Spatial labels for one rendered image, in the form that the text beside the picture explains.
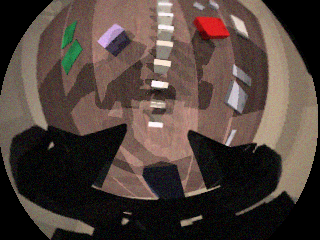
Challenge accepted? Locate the purple block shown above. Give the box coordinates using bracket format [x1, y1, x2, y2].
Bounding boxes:
[97, 24, 131, 57]

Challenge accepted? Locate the red flat block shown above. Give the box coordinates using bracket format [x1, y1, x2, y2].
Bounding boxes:
[192, 16, 231, 40]

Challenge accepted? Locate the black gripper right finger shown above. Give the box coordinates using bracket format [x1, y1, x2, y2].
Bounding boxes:
[187, 129, 256, 189]

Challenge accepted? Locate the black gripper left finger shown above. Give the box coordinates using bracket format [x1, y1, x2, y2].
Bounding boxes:
[47, 124, 127, 189]

